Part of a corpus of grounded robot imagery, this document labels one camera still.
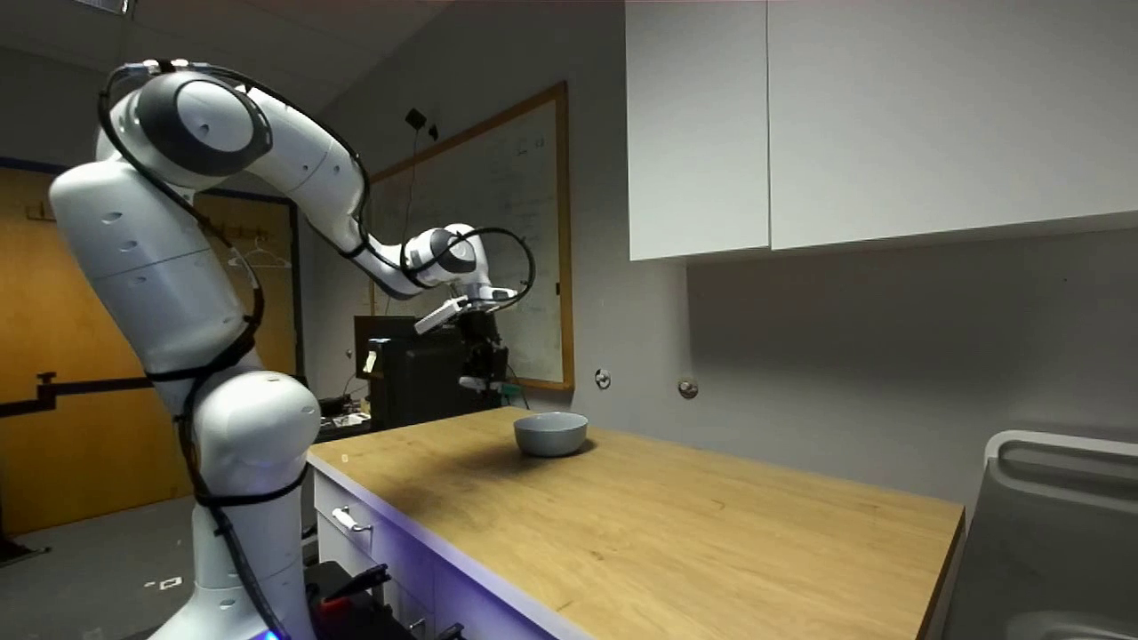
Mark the black appliance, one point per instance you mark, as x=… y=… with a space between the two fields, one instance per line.
x=409 y=379

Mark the black and red device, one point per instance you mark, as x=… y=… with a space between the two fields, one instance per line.
x=350 y=598

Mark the white drawer cabinet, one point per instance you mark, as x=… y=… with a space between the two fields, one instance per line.
x=403 y=571

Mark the narrow white cabinet door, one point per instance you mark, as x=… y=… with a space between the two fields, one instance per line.
x=698 y=129

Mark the silver wall knob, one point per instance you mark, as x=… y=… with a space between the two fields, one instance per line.
x=689 y=390
x=601 y=379

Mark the black wall mounted camera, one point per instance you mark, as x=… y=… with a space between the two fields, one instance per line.
x=417 y=120

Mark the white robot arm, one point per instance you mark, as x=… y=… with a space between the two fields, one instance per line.
x=249 y=438

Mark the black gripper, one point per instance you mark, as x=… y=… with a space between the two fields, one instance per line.
x=480 y=331

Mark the grey sink basin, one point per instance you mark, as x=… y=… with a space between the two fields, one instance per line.
x=1050 y=533

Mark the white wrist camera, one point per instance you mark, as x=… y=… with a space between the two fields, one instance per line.
x=449 y=315

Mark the wood framed whiteboard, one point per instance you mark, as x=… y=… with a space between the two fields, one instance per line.
x=519 y=166

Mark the wide white cabinet door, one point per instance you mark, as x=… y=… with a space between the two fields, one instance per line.
x=949 y=112

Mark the orange wooden door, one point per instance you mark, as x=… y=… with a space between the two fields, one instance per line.
x=38 y=474

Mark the grey bowl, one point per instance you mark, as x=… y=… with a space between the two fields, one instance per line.
x=551 y=435

